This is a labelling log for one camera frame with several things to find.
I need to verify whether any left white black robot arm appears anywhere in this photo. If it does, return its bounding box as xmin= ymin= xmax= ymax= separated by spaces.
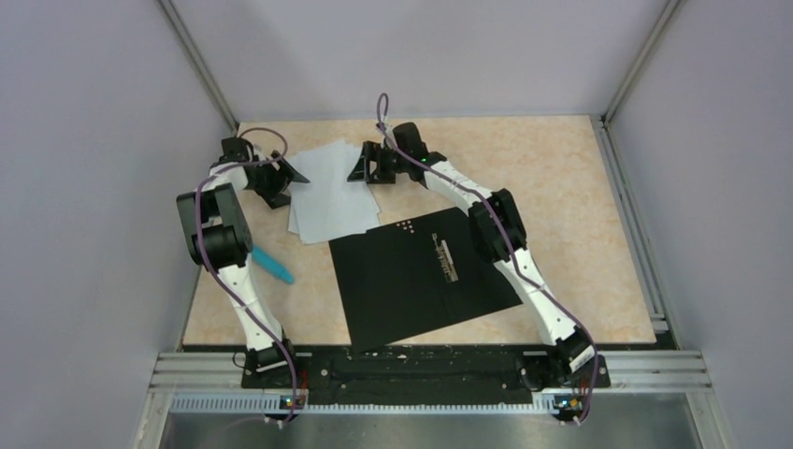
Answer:
xmin=176 ymin=137 xmax=309 ymax=387

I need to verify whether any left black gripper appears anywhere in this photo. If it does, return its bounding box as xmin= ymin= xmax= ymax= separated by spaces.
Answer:
xmin=245 ymin=151 xmax=309 ymax=209

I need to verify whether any grey black folder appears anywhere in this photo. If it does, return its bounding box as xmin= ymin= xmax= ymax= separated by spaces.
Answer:
xmin=329 ymin=208 xmax=522 ymax=352

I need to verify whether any aluminium rail frame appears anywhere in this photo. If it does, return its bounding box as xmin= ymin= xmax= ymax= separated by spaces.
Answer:
xmin=136 ymin=345 xmax=733 ymax=448

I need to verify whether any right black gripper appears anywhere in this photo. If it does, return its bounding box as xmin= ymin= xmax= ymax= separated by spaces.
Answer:
xmin=347 ymin=144 xmax=409 ymax=188

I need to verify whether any cyan marker pen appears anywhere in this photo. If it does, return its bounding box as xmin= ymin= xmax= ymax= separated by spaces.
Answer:
xmin=252 ymin=245 xmax=295 ymax=284

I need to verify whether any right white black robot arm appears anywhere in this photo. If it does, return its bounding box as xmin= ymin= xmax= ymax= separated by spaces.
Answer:
xmin=348 ymin=122 xmax=600 ymax=385

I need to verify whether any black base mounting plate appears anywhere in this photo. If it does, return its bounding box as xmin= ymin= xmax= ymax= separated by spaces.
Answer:
xmin=232 ymin=344 xmax=612 ymax=406

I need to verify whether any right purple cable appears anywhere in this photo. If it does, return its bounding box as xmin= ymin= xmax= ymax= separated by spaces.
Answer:
xmin=376 ymin=93 xmax=601 ymax=428

